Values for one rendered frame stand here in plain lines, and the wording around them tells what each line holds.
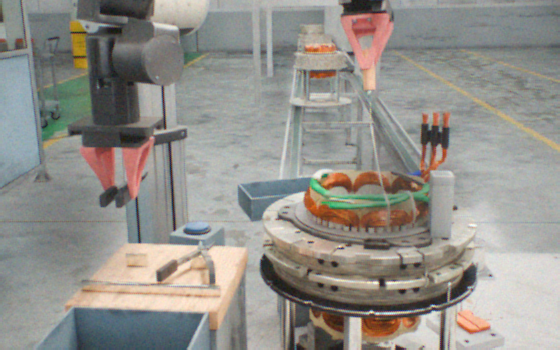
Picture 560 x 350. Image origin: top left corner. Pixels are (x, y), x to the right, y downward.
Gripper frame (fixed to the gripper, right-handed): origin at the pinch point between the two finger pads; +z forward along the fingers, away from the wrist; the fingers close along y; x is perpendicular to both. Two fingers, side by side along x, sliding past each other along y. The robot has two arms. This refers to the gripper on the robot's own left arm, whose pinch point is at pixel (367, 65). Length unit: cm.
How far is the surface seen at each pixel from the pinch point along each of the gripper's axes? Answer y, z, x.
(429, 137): 11.9, 9.2, -7.6
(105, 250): 234, 36, 200
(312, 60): 264, -77, 82
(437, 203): -0.1, 20.1, -9.6
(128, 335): -21.3, 36.7, 25.1
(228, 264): -7.8, 28.8, 18.1
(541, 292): 65, 37, -26
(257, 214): 20.6, 21.1, 24.5
